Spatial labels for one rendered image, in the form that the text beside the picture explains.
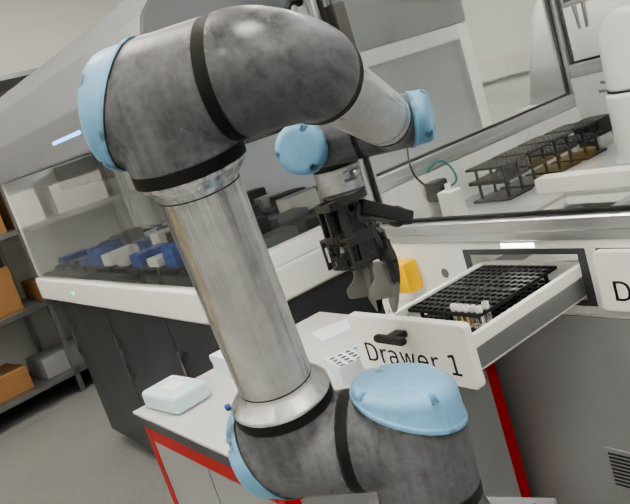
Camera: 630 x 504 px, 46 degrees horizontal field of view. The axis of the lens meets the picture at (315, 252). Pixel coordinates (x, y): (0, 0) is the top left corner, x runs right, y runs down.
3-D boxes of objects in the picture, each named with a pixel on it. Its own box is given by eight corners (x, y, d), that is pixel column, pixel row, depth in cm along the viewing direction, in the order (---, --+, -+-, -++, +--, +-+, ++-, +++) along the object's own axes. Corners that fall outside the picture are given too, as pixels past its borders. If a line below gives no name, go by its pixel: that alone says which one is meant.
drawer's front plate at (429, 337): (480, 390, 115) (461, 326, 113) (362, 368, 139) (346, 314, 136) (487, 385, 116) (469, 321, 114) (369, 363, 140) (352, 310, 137)
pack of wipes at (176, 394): (213, 395, 166) (206, 377, 165) (179, 416, 160) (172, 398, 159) (179, 389, 177) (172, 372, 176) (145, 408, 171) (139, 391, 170)
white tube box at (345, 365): (343, 384, 149) (338, 367, 148) (328, 374, 157) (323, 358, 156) (396, 360, 153) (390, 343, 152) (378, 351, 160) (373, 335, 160)
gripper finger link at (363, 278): (347, 319, 124) (336, 268, 121) (372, 304, 128) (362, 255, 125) (360, 322, 122) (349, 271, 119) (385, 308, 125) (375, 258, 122)
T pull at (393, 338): (403, 347, 120) (401, 339, 120) (374, 343, 126) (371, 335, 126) (418, 338, 122) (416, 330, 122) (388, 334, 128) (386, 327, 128)
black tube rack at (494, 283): (488, 349, 125) (479, 314, 123) (416, 340, 139) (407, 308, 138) (564, 297, 137) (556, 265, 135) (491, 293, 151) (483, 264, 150)
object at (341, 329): (323, 346, 175) (321, 340, 174) (312, 338, 183) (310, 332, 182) (370, 326, 178) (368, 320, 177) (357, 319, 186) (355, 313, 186)
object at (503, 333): (477, 375, 117) (467, 340, 116) (373, 357, 138) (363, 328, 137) (613, 279, 139) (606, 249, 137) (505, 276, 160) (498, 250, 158)
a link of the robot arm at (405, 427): (477, 512, 75) (449, 390, 72) (352, 520, 79) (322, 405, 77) (485, 453, 86) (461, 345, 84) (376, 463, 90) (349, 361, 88)
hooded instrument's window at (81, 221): (219, 292, 197) (162, 128, 188) (39, 277, 343) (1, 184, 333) (489, 165, 259) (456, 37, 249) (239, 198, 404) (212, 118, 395)
